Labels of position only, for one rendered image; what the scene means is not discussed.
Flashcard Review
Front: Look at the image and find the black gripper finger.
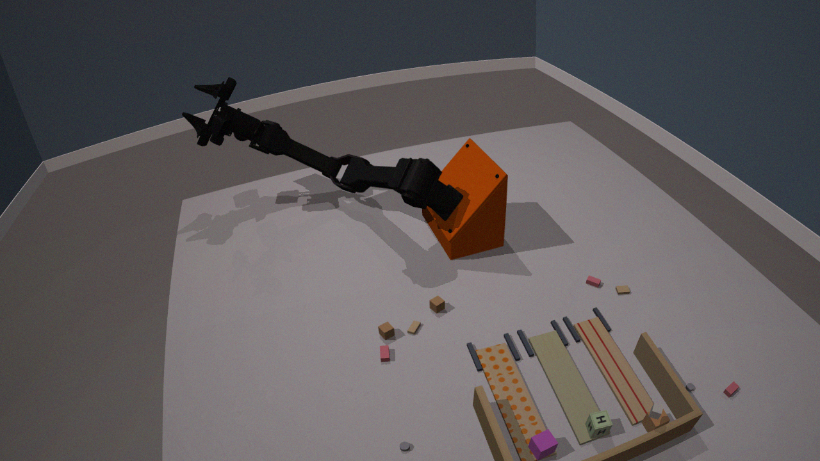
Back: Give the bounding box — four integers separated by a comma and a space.
182, 112, 206, 138
194, 81, 224, 99

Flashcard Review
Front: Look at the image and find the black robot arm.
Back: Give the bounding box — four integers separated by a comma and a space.
208, 111, 463, 221

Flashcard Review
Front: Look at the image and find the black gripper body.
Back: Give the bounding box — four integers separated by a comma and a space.
197, 77, 244, 147

